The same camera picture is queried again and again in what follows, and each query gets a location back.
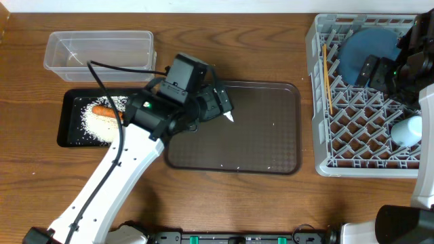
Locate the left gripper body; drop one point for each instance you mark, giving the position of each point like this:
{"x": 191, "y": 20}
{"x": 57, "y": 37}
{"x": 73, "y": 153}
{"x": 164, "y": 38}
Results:
{"x": 207, "y": 102}

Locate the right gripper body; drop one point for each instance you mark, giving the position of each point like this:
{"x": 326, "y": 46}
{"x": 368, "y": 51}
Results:
{"x": 384, "y": 76}

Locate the white tissue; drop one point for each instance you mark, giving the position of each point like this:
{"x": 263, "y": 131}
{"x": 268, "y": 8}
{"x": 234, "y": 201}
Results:
{"x": 229, "y": 116}

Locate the dark blue plate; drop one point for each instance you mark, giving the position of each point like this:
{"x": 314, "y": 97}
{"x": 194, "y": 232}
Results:
{"x": 379, "y": 42}

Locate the light blue cup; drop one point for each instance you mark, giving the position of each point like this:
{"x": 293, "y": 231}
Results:
{"x": 407, "y": 132}

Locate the orange carrot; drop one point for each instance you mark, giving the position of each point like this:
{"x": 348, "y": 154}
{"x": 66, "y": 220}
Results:
{"x": 103, "y": 111}

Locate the white rice pile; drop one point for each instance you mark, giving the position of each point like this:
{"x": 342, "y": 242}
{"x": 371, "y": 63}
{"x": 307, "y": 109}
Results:
{"x": 95, "y": 127}

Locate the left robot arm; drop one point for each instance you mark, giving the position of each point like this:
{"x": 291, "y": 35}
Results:
{"x": 91, "y": 214}

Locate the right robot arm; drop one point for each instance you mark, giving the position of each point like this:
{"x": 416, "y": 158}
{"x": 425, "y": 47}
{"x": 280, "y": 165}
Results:
{"x": 409, "y": 80}

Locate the grey dishwasher rack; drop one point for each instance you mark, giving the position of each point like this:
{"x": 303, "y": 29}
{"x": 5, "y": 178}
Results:
{"x": 352, "y": 125}

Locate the black waste tray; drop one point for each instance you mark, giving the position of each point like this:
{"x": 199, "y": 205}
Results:
{"x": 69, "y": 134}

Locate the brown serving tray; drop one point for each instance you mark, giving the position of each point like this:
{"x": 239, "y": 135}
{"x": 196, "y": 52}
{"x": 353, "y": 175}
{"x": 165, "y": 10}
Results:
{"x": 264, "y": 136}

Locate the clear plastic container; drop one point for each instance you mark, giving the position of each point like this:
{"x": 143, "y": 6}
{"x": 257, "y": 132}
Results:
{"x": 67, "y": 52}

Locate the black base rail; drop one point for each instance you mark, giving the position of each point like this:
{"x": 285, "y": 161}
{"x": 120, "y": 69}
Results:
{"x": 237, "y": 238}

